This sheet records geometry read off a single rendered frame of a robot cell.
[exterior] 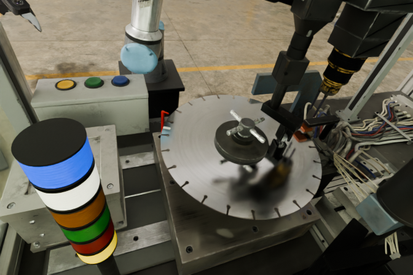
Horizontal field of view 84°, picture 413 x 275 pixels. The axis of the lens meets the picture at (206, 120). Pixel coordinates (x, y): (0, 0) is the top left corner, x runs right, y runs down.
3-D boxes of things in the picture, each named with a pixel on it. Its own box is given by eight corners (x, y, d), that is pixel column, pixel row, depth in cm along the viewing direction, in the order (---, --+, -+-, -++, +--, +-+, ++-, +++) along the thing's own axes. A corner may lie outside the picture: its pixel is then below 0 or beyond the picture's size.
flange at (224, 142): (254, 172, 43) (258, 164, 41) (204, 143, 46) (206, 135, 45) (275, 139, 50) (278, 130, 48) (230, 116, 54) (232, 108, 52)
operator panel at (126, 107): (49, 145, 65) (29, 103, 56) (54, 119, 73) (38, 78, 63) (150, 131, 75) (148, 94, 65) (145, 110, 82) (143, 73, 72)
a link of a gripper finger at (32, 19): (37, 21, 82) (12, 0, 74) (48, 26, 80) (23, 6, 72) (32, 27, 82) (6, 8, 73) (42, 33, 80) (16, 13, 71)
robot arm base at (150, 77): (129, 65, 103) (128, 44, 97) (163, 64, 108) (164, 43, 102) (133, 84, 93) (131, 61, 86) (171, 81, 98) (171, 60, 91)
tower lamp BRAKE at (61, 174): (21, 197, 16) (2, 170, 14) (34, 148, 19) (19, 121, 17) (93, 183, 17) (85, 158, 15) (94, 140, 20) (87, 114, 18)
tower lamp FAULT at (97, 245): (69, 260, 24) (61, 250, 22) (72, 220, 27) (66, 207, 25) (115, 248, 26) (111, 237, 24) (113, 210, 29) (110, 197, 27)
